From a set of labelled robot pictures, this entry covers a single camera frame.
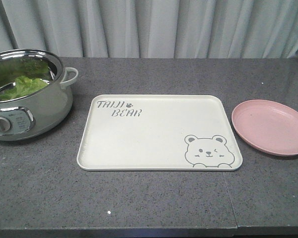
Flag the cream bear serving tray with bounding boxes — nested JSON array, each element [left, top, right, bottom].
[[77, 95, 243, 171]]

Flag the pink round plate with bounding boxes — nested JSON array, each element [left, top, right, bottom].
[[231, 100, 298, 156]]

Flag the green lettuce leaves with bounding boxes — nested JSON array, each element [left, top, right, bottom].
[[0, 76, 50, 102]]

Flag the cream electric cooking pot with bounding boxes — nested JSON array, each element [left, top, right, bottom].
[[0, 49, 78, 141]]

